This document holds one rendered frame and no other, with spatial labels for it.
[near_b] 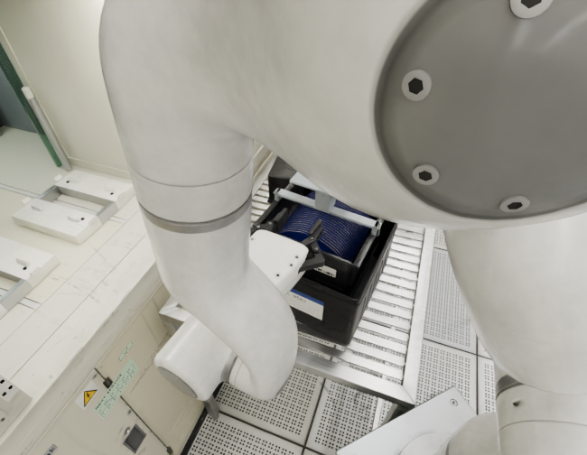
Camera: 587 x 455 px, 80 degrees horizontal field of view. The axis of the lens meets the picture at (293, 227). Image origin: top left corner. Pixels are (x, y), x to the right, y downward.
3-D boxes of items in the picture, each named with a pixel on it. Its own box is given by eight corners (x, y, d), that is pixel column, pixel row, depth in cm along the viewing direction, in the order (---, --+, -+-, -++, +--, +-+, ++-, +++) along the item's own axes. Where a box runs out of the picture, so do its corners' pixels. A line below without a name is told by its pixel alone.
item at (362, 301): (244, 296, 87) (237, 250, 75) (296, 227, 105) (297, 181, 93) (349, 347, 78) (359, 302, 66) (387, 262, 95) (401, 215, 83)
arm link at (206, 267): (349, 208, 28) (301, 362, 50) (188, 138, 32) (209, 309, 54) (294, 290, 22) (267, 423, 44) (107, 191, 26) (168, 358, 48)
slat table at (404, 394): (362, 484, 122) (415, 404, 69) (210, 418, 137) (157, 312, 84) (409, 233, 209) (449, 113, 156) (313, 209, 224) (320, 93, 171)
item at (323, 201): (257, 287, 88) (245, 187, 66) (295, 236, 101) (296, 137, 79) (348, 329, 80) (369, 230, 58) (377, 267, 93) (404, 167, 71)
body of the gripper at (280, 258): (223, 293, 57) (260, 248, 64) (278, 320, 53) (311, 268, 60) (216, 263, 52) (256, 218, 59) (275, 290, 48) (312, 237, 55)
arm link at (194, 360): (270, 304, 47) (213, 273, 49) (208, 394, 38) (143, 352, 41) (267, 333, 53) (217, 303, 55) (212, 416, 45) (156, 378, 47)
